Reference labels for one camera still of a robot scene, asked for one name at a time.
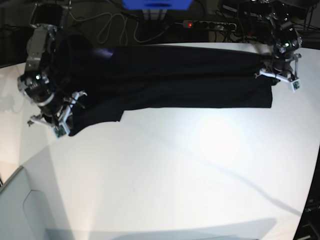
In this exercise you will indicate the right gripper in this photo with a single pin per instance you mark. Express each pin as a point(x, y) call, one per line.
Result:
point(54, 112)

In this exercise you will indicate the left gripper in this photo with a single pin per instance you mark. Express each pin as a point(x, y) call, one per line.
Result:
point(281, 69)

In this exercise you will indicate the black T-shirt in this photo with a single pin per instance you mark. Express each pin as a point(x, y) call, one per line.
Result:
point(116, 80)

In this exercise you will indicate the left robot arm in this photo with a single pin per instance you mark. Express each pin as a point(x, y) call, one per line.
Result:
point(284, 41)

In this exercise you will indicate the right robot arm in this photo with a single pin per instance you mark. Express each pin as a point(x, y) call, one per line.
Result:
point(38, 84)

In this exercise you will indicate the black power strip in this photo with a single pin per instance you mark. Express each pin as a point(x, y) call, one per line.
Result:
point(210, 25)

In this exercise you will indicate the grey panel at table corner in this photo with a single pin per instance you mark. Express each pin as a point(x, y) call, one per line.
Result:
point(37, 205)

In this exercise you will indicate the blue box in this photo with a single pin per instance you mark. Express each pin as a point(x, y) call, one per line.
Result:
point(157, 4)

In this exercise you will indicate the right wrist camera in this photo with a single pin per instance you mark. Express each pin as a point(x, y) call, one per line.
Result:
point(61, 130)

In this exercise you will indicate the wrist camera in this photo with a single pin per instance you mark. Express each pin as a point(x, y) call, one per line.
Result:
point(295, 85)
point(61, 130)

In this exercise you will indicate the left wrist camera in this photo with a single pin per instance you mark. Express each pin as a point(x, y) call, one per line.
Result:
point(295, 85)

